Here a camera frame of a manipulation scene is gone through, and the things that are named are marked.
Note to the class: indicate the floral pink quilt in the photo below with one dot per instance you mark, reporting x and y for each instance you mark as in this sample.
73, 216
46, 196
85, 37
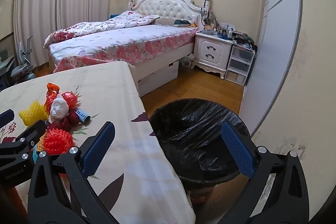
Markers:
92, 27

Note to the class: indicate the grey desk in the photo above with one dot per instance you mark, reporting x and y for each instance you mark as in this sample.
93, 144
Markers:
6, 65

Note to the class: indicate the bed with floral bedding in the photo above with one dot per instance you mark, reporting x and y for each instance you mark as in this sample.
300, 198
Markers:
118, 43

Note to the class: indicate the black lined trash bin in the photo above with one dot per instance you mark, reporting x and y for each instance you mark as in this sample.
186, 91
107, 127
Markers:
191, 134

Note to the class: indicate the white tissue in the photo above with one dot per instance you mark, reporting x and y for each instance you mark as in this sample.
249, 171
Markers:
59, 107

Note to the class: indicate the pile of small bedside items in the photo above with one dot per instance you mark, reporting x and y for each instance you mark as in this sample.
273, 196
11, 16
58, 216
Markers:
223, 29

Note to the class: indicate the grey desk chair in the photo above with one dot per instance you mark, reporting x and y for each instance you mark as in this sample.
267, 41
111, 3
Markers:
22, 70

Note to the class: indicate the white nightstand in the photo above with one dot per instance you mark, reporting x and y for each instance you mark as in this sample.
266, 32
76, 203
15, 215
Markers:
212, 52

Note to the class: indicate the orange red cloth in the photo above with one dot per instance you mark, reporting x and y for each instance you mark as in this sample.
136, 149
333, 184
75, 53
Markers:
19, 200

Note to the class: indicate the grey wardrobe sliding door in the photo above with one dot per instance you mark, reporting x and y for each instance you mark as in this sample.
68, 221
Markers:
275, 43

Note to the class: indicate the red foam fruit net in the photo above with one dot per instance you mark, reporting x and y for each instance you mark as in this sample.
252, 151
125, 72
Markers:
57, 141

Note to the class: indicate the yellow foam fruit net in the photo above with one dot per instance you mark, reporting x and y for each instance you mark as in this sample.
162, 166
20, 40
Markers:
32, 112

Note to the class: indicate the white storage box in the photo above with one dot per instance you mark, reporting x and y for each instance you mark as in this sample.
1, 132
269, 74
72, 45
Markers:
160, 74

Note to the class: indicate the clear plastic drawer unit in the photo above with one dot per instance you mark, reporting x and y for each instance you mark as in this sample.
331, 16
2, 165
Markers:
239, 64

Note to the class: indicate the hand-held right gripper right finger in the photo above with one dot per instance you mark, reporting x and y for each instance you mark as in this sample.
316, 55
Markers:
237, 150

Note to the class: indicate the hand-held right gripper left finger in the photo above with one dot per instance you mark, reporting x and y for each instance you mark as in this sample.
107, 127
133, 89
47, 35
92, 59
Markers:
95, 150

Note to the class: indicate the red plastic wrap ball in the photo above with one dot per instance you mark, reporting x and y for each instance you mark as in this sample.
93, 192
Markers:
71, 99

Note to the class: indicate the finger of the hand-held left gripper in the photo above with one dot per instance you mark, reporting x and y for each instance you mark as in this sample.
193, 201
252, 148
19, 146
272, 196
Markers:
36, 129
6, 117

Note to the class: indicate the red plastic bag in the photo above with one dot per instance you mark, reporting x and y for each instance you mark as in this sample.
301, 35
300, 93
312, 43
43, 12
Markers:
50, 102

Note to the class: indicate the beige pillow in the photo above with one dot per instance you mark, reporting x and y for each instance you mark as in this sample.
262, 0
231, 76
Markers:
168, 22

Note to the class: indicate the clear plastic bag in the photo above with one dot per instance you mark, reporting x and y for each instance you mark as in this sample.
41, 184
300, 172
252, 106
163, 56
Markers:
187, 61

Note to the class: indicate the dark red wrapper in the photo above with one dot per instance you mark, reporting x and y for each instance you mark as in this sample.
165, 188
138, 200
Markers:
72, 117

